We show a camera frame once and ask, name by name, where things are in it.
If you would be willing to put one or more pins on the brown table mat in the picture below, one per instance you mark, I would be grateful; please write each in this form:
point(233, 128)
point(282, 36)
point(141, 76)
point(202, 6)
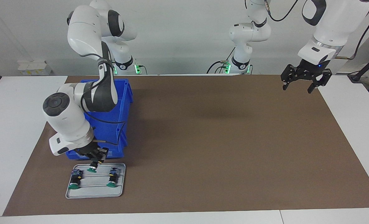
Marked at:
point(218, 155)

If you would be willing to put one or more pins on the small white box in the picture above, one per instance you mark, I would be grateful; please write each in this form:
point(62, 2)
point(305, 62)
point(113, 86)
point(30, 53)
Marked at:
point(33, 67)

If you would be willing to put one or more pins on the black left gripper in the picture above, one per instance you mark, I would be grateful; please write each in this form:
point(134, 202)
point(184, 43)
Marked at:
point(305, 71)

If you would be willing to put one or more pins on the black stand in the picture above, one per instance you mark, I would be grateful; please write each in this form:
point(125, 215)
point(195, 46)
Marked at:
point(366, 67)

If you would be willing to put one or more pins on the green push button switch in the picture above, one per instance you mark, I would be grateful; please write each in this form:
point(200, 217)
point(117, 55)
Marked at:
point(92, 168)
point(75, 180)
point(112, 179)

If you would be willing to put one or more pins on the blue plastic storage bin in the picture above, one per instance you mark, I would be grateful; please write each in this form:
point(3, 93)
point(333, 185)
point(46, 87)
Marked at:
point(123, 102)

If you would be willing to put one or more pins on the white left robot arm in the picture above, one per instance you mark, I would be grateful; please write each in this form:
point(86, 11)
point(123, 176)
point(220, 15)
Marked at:
point(336, 25)

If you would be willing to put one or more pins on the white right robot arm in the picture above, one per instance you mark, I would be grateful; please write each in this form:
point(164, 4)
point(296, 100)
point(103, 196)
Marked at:
point(66, 118)

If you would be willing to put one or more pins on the grey metal tray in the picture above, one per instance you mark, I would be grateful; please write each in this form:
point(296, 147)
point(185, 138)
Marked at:
point(94, 191)

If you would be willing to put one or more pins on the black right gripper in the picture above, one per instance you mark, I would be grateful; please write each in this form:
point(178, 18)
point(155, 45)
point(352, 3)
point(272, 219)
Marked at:
point(89, 151)

